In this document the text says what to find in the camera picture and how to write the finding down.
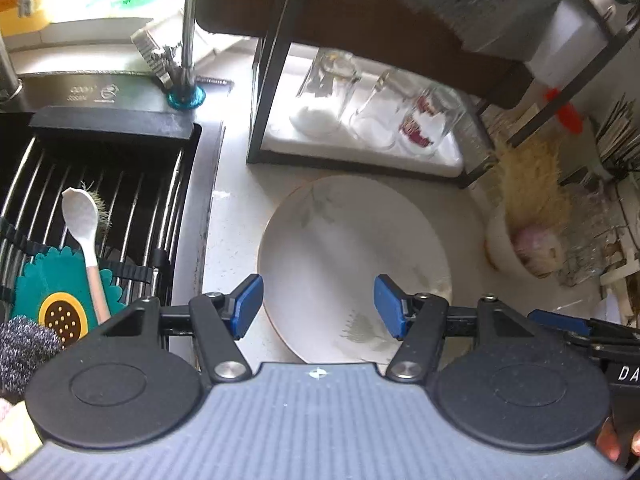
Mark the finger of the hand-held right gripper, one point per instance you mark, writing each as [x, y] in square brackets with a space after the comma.
[557, 321]

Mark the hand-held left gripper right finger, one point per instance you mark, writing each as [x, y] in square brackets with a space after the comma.
[390, 307]

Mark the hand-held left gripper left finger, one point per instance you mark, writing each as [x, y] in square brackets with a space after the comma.
[247, 305]

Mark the white floral print plate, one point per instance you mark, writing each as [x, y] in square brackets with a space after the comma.
[345, 255]

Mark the white ribbed bowl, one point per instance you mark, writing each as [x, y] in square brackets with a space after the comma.
[507, 245]

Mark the person's right hand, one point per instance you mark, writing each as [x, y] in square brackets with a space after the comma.
[607, 442]

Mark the garlic bulb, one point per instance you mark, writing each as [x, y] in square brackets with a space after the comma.
[537, 250]

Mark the cut glass jars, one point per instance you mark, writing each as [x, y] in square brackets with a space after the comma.
[590, 240]

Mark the dried noodles bundle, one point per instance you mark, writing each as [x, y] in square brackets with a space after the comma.
[530, 180]

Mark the white drip tray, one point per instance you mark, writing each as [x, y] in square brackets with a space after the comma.
[360, 152]

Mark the white spoon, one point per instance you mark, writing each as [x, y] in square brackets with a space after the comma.
[82, 225]

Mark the red print drinking glass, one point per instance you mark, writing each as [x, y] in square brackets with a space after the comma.
[430, 120]

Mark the teal flower scrubber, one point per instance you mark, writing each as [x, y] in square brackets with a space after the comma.
[55, 290]

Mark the black roll-up drying rack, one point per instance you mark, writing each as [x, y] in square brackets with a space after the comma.
[100, 180]

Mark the clear drinking glass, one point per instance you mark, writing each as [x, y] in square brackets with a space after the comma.
[380, 110]
[325, 90]

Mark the bundle of chopsticks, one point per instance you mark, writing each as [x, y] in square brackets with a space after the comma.
[620, 130]

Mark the black metal rack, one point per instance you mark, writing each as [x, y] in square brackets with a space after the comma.
[270, 100]

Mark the red lid jar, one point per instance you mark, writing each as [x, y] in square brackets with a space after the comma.
[565, 110]

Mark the steel wool pad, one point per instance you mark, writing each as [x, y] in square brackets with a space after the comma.
[22, 350]

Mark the cream sponge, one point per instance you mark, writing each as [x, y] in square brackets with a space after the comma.
[17, 432]

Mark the stainless steel sink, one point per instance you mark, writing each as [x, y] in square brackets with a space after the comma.
[90, 92]

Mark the chrome faucet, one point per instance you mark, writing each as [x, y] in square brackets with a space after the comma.
[187, 35]

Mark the white plastic container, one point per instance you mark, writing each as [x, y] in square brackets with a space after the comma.
[575, 40]

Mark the brown cutting board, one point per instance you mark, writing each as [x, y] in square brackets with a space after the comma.
[380, 15]

